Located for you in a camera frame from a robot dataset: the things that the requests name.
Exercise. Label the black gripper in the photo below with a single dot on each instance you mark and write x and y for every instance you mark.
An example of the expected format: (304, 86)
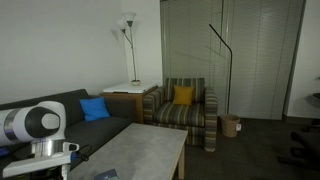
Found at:
(50, 175)

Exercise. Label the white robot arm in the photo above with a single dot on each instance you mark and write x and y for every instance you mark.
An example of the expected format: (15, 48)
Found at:
(30, 123)

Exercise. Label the tall blue carton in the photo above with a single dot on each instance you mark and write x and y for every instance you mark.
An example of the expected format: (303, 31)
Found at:
(106, 175)

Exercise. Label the dark grey fabric sofa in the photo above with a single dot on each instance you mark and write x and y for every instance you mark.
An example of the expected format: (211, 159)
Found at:
(96, 133)

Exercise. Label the blue throw cushion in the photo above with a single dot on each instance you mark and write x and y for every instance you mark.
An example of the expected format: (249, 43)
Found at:
(94, 109)

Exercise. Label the brown wooden side table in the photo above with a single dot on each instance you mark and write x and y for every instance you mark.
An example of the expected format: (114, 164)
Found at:
(140, 108)

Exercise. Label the light wooden table leg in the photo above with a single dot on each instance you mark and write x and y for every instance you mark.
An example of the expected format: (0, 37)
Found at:
(181, 165)

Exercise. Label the striped fabric armchair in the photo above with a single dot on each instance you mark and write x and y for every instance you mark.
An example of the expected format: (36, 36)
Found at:
(180, 115)

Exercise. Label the yellow throw cushion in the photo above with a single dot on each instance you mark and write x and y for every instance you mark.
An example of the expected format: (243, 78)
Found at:
(183, 95)

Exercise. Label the woven waste basket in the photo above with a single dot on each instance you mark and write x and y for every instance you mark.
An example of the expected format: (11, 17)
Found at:
(229, 126)

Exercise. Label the thin black floor lamp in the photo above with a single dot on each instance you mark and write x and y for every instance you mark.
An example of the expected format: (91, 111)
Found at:
(230, 76)

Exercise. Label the grey vertical window blinds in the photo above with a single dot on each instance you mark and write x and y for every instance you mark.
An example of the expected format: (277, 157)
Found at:
(260, 60)

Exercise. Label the black office chair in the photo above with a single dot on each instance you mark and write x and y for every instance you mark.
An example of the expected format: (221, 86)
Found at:
(306, 143)

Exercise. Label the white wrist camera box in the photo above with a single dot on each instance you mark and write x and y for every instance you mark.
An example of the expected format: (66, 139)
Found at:
(33, 165)

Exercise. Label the small white wall socket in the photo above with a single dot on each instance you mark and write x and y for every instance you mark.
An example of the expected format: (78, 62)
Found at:
(238, 127)

